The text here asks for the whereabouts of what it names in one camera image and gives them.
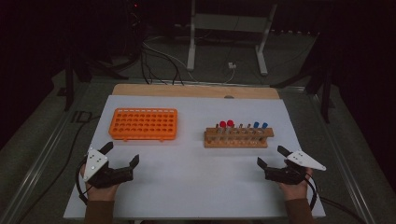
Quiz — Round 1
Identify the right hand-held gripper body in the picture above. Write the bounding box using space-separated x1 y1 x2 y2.
264 149 327 186

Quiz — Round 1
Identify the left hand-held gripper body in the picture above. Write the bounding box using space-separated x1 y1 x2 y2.
82 147 135 189

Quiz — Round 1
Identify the wooden test tube rack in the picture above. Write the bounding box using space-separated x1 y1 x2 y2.
204 123 275 149

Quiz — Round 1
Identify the orange plastic test tube rack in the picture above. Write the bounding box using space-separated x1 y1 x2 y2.
108 107 178 143

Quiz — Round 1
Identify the person's right hand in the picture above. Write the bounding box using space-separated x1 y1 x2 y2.
277 167 314 202

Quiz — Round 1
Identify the person's left hand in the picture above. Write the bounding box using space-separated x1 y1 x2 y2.
79 164 120 202

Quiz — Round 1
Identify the red capped test tube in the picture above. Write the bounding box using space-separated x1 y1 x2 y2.
219 120 228 142
226 119 235 141

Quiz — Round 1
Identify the white table mat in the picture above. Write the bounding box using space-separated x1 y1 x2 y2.
63 94 327 220

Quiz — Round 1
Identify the black metal stand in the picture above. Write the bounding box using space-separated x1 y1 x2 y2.
270 31 336 124

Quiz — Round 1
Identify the black tripod stand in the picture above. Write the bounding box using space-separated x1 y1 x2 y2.
64 52 129 112

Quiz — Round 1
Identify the dark equipment rack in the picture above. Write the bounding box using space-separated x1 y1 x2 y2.
124 0 148 60

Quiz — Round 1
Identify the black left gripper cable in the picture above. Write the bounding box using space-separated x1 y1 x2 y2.
75 155 94 205

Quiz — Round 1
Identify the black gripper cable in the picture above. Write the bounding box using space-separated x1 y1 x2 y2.
75 155 94 205
304 172 318 211

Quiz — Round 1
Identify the thin black floor cable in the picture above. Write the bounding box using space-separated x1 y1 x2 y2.
17 115 101 224

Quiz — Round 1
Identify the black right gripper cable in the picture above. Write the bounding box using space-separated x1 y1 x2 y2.
304 172 318 211

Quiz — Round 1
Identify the aluminium floor rail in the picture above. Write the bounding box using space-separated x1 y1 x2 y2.
307 92 378 224
0 90 92 224

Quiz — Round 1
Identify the black floor cables bundle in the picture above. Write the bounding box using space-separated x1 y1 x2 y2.
140 46 185 86

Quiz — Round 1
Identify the white floor cable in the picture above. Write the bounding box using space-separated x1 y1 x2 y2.
143 36 236 84

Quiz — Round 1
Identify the white metal stand frame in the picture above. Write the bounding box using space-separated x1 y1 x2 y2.
186 0 278 77

